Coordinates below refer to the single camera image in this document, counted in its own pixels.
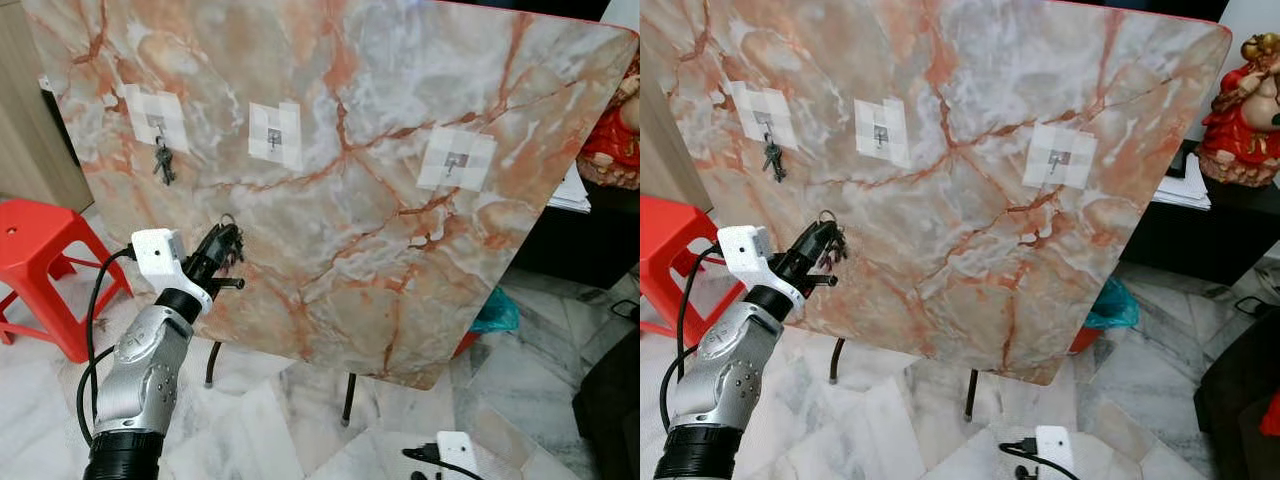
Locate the metal key bunch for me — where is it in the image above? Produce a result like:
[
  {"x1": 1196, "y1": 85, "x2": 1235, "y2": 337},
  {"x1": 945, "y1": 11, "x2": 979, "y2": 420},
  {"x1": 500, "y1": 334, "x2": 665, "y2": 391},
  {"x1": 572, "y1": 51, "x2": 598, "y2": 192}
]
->
[
  {"x1": 215, "y1": 213, "x2": 248, "y2": 273},
  {"x1": 815, "y1": 209, "x2": 850, "y2": 271}
]

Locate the metal hook on white tape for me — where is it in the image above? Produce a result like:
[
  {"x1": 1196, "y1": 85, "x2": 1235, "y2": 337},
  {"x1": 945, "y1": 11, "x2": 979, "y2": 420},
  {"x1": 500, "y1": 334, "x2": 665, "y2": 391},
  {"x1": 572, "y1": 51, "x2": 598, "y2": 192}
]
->
[
  {"x1": 122, "y1": 84, "x2": 191, "y2": 153},
  {"x1": 855, "y1": 97, "x2": 912, "y2": 169},
  {"x1": 728, "y1": 80, "x2": 800, "y2": 151},
  {"x1": 247, "y1": 100, "x2": 303, "y2": 171},
  {"x1": 416, "y1": 126, "x2": 498, "y2": 193},
  {"x1": 1021, "y1": 122, "x2": 1099, "y2": 191}
]

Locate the small dark key bunch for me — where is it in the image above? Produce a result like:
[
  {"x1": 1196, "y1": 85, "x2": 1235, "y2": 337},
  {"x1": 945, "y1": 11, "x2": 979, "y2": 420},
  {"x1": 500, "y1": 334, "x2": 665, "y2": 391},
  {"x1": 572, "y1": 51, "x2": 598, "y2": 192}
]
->
[
  {"x1": 152, "y1": 138, "x2": 178, "y2": 187},
  {"x1": 762, "y1": 135, "x2": 788, "y2": 184}
]

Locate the red plastic stool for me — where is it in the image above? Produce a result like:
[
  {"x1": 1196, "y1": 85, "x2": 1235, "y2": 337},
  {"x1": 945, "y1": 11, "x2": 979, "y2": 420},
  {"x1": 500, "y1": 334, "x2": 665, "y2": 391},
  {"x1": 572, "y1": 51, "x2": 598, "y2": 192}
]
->
[
  {"x1": 640, "y1": 194, "x2": 747, "y2": 341},
  {"x1": 0, "y1": 198, "x2": 134, "y2": 363}
]

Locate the marble pattern folding table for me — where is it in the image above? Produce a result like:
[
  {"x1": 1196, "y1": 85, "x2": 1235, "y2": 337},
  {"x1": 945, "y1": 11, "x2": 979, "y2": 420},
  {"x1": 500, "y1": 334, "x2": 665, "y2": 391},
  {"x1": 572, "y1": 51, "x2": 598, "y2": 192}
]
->
[
  {"x1": 22, "y1": 0, "x2": 640, "y2": 391},
  {"x1": 640, "y1": 0, "x2": 1233, "y2": 388}
]

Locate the light wooden cabinet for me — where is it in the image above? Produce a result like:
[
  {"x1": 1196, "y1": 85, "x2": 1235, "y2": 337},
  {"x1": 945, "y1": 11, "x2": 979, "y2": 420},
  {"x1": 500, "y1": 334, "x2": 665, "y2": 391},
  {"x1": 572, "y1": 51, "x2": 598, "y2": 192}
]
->
[
  {"x1": 640, "y1": 40, "x2": 702, "y2": 212},
  {"x1": 0, "y1": 0, "x2": 94, "y2": 213}
]

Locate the black low cabinet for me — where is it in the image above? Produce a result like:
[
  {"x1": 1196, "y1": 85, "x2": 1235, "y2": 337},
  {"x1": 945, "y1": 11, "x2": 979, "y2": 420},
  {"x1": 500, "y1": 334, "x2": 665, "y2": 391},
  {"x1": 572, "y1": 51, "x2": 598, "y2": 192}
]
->
[
  {"x1": 500, "y1": 180, "x2": 641, "y2": 292},
  {"x1": 1118, "y1": 140, "x2": 1280, "y2": 288}
]

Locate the red and gold figurine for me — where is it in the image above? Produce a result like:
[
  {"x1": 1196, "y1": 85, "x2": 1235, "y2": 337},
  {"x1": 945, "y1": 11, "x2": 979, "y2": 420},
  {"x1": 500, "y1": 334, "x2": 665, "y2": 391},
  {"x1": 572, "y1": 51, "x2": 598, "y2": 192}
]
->
[
  {"x1": 1195, "y1": 32, "x2": 1280, "y2": 189},
  {"x1": 577, "y1": 55, "x2": 641, "y2": 191}
]

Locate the dark bulky furniture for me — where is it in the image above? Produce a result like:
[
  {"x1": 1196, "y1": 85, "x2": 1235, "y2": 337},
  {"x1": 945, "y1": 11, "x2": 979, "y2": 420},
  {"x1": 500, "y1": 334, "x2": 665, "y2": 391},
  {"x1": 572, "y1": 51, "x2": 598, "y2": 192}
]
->
[
  {"x1": 1194, "y1": 304, "x2": 1280, "y2": 480},
  {"x1": 571, "y1": 328, "x2": 641, "y2": 480}
]

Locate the white paper stack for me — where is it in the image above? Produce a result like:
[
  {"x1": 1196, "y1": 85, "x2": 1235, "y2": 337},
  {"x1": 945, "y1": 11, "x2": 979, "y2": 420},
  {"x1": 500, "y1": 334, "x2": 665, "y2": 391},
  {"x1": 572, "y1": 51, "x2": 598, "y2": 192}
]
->
[
  {"x1": 549, "y1": 164, "x2": 594, "y2": 214},
  {"x1": 1150, "y1": 150, "x2": 1214, "y2": 211}
]

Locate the teal plastic bag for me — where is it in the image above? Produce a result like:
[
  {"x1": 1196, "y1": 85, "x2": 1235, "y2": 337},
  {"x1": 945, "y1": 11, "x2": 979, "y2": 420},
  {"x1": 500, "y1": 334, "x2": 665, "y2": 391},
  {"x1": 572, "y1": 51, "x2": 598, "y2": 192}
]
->
[
  {"x1": 470, "y1": 287, "x2": 522, "y2": 335},
  {"x1": 1084, "y1": 277, "x2": 1142, "y2": 332}
]

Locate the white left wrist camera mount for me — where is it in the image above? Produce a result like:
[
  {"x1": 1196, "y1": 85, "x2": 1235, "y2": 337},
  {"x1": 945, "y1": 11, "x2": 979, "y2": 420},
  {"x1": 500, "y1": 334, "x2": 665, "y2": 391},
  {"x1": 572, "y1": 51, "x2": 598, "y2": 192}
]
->
[
  {"x1": 717, "y1": 225, "x2": 806, "y2": 307},
  {"x1": 132, "y1": 229, "x2": 214, "y2": 316}
]

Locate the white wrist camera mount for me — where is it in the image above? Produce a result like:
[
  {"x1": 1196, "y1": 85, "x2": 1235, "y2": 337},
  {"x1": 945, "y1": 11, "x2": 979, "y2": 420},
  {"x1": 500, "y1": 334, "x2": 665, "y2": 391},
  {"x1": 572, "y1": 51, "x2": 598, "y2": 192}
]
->
[
  {"x1": 132, "y1": 229, "x2": 214, "y2": 316},
  {"x1": 1034, "y1": 425, "x2": 1077, "y2": 480},
  {"x1": 436, "y1": 431, "x2": 477, "y2": 480},
  {"x1": 717, "y1": 225, "x2": 806, "y2": 307}
]

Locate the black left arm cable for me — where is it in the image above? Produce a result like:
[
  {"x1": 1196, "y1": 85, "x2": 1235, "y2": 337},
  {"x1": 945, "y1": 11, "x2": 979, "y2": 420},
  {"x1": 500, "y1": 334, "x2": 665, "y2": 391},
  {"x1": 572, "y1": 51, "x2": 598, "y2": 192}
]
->
[
  {"x1": 659, "y1": 242, "x2": 724, "y2": 433},
  {"x1": 77, "y1": 246, "x2": 137, "y2": 447}
]

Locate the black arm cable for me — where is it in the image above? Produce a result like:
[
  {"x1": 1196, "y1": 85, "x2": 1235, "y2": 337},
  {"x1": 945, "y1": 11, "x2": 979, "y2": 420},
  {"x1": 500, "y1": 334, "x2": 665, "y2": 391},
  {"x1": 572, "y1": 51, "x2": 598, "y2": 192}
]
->
[
  {"x1": 659, "y1": 242, "x2": 724, "y2": 433},
  {"x1": 999, "y1": 438, "x2": 1083, "y2": 480},
  {"x1": 402, "y1": 446, "x2": 483, "y2": 480},
  {"x1": 77, "y1": 246, "x2": 137, "y2": 447}
]

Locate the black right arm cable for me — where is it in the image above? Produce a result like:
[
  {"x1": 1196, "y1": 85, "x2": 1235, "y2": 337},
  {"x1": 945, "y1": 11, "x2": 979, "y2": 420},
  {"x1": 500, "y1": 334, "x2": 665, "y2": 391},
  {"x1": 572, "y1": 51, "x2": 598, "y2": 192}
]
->
[
  {"x1": 999, "y1": 438, "x2": 1083, "y2": 480},
  {"x1": 402, "y1": 446, "x2": 483, "y2": 480}
]

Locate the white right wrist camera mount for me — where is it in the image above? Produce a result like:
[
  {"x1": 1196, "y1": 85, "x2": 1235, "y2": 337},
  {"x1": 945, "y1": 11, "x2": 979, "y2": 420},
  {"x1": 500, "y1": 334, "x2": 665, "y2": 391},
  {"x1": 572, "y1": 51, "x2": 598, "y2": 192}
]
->
[
  {"x1": 1034, "y1": 425, "x2": 1077, "y2": 480},
  {"x1": 436, "y1": 431, "x2": 477, "y2": 480}
]

